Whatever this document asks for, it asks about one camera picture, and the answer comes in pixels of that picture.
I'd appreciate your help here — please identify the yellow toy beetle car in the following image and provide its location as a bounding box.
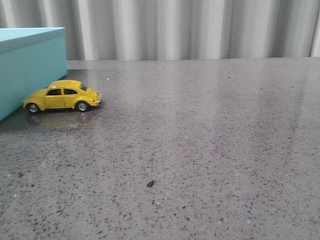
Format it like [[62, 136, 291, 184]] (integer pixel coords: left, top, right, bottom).
[[23, 79, 102, 114]]

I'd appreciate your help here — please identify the light blue plastic box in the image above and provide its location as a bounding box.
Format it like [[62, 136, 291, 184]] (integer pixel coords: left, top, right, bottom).
[[0, 27, 67, 119]]

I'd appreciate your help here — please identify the small black debris piece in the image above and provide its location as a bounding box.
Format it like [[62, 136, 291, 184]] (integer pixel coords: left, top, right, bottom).
[[146, 180, 156, 188]]

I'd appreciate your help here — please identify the grey pleated curtain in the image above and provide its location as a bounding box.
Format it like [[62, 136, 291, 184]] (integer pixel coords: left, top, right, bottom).
[[0, 0, 320, 61]]

